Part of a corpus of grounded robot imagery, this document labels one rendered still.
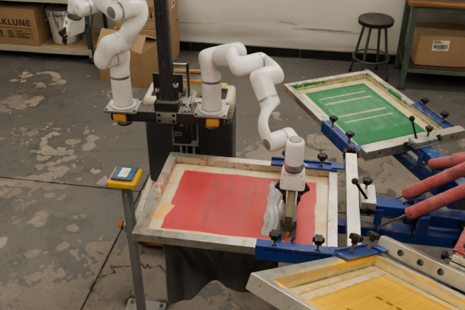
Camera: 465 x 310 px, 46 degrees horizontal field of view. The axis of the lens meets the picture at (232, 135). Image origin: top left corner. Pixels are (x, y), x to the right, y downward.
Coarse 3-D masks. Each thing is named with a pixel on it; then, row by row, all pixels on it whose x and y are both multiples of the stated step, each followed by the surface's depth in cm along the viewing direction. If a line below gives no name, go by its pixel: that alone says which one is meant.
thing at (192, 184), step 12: (180, 180) 248; (192, 180) 248; (204, 180) 248; (228, 180) 248; (240, 180) 248; (252, 180) 248; (264, 180) 248; (276, 180) 248; (180, 192) 241; (192, 192) 241; (252, 192) 241; (264, 192) 241; (312, 192) 241; (252, 204) 234; (264, 204) 234; (300, 204) 234; (312, 204) 234
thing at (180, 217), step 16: (176, 208) 231; (192, 208) 231; (256, 208) 231; (176, 224) 223; (192, 224) 223; (208, 224) 223; (256, 224) 223; (304, 224) 223; (288, 240) 215; (304, 240) 215
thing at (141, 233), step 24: (168, 168) 250; (240, 168) 256; (264, 168) 254; (336, 192) 235; (144, 216) 222; (336, 216) 222; (144, 240) 214; (168, 240) 212; (192, 240) 210; (216, 240) 210; (240, 240) 210; (336, 240) 210
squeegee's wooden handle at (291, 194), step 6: (288, 192) 224; (294, 192) 224; (288, 198) 221; (294, 198) 221; (288, 204) 217; (294, 204) 226; (288, 210) 214; (288, 216) 211; (288, 222) 212; (288, 228) 214
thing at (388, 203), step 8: (376, 200) 222; (384, 200) 222; (392, 200) 222; (400, 200) 222; (360, 208) 221; (376, 208) 220; (384, 208) 219; (392, 208) 219; (400, 208) 218; (392, 216) 221; (400, 216) 220
